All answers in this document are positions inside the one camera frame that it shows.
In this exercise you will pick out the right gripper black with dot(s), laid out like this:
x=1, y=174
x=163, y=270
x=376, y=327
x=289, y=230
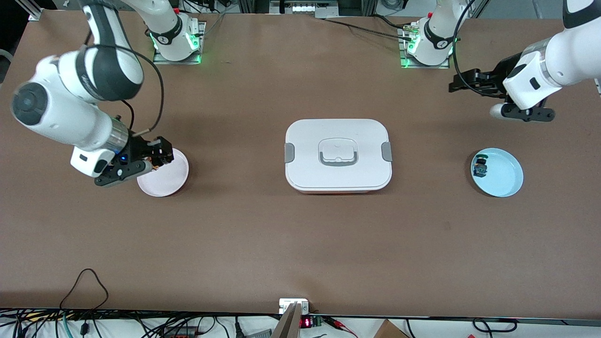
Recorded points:
x=139, y=147

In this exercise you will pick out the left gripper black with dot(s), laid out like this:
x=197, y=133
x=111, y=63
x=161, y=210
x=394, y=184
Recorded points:
x=501, y=71

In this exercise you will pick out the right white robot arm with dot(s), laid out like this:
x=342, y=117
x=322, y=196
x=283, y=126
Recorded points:
x=61, y=108

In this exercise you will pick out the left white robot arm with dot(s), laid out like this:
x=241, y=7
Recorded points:
x=563, y=51

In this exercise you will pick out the white lidded lunch box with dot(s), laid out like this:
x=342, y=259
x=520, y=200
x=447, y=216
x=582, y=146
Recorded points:
x=338, y=136

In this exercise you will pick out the white plate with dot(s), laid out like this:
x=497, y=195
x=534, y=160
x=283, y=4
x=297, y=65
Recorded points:
x=169, y=182

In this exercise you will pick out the light blue round plate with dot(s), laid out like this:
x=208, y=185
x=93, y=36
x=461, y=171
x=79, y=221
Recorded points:
x=504, y=174

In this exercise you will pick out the aluminium corner extrusion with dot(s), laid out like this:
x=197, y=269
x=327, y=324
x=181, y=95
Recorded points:
x=30, y=10

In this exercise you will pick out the aluminium profile bar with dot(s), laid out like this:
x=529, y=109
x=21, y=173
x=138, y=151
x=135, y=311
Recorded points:
x=288, y=325

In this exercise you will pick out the red digit display board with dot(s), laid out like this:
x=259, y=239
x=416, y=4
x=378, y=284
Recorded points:
x=306, y=322

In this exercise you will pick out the red clip leads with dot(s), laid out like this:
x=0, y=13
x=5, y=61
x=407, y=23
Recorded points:
x=340, y=324

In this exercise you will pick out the brown cardboard piece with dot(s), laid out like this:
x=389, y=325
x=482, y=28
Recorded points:
x=389, y=331

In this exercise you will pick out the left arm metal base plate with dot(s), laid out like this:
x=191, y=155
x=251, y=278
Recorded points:
x=406, y=65

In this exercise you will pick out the green blue switch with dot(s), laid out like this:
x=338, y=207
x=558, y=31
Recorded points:
x=480, y=166

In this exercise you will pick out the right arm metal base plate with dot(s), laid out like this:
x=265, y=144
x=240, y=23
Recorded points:
x=162, y=60

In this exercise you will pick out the aluminium frame with label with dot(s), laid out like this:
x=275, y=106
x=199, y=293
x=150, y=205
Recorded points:
x=303, y=8

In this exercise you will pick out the small white mount block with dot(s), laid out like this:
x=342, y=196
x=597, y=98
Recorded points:
x=287, y=305

